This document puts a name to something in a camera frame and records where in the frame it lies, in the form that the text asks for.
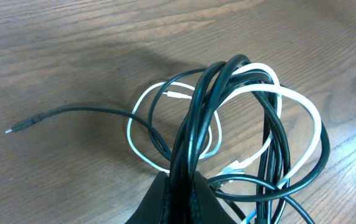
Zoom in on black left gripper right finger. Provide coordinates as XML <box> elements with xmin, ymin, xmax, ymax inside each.
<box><xmin>190</xmin><ymin>171</ymin><xmax>236</xmax><ymax>224</ymax></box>

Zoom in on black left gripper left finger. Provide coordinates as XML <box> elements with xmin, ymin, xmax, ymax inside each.
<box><xmin>126</xmin><ymin>172</ymin><xmax>169</xmax><ymax>224</ymax></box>

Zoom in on black cable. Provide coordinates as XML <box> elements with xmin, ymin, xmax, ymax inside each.
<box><xmin>4</xmin><ymin>54</ymin><xmax>331</xmax><ymax>224</ymax></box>

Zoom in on white cable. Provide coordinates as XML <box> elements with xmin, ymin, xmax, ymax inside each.
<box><xmin>126</xmin><ymin>62</ymin><xmax>322</xmax><ymax>224</ymax></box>

